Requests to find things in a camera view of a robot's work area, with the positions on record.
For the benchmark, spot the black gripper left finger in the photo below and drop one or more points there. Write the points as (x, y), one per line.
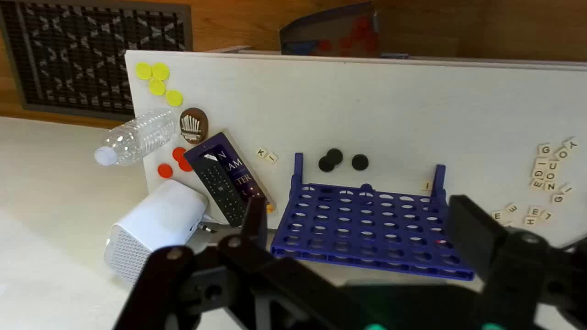
(185, 287)

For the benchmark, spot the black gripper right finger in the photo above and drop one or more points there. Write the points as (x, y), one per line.
(539, 281)

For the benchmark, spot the cream letter tile H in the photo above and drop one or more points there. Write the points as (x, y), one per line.
(529, 221)

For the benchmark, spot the white rounded speaker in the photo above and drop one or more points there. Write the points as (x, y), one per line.
(159, 226)

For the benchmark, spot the cream letter tile L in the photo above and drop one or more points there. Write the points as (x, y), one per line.
(546, 215)

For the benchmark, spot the cream letter tile E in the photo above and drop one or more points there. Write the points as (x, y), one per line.
(533, 212)
(537, 184)
(511, 208)

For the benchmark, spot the cream letter tile G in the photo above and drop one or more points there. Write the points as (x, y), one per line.
(539, 173)
(544, 149)
(557, 199)

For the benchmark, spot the cream letter tile N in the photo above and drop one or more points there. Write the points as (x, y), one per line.
(550, 186)

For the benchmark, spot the cream letter tile I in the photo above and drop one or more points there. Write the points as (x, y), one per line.
(540, 162)
(566, 188)

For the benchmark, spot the black remote control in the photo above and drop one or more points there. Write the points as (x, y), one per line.
(221, 190)

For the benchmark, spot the cream letter tile O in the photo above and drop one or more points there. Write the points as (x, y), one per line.
(562, 153)
(551, 177)

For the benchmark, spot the cream letter tile U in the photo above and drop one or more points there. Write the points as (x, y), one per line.
(553, 166)

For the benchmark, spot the orange plastic disc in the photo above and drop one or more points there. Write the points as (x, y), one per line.
(179, 153)
(186, 166)
(166, 171)

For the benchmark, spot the blue connect four grid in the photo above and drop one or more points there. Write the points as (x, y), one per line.
(439, 181)

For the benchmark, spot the clear plastic water bottle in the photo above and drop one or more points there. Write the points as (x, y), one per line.
(140, 138)

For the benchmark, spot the brown round coaster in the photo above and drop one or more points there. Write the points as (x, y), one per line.
(196, 126)

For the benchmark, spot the black plastic disc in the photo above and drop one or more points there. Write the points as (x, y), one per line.
(361, 162)
(333, 155)
(326, 164)

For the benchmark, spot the yellow plastic disc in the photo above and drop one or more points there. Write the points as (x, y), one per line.
(157, 89)
(161, 72)
(175, 98)
(144, 71)

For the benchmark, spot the dark metal vent grille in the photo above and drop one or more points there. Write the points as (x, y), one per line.
(93, 56)

